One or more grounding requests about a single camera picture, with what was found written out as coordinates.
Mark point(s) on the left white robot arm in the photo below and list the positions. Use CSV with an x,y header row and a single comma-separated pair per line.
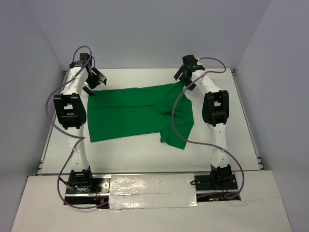
x,y
71,115

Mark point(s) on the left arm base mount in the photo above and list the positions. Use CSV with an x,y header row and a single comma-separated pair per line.
x,y
84,188

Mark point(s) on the silver tape covered panel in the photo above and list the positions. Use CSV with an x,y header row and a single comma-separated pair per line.
x,y
152,191

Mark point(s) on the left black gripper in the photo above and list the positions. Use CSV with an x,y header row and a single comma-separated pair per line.
x,y
100,79

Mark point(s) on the green t-shirt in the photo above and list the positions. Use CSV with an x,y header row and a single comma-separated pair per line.
x,y
162,109

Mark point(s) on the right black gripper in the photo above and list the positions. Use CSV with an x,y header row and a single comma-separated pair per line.
x,y
190,84

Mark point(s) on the aluminium table frame rail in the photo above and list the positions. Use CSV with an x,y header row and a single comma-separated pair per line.
x,y
259,160

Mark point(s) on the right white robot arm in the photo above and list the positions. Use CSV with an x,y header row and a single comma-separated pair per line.
x,y
215,111

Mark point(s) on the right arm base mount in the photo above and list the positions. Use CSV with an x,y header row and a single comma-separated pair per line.
x,y
219,185

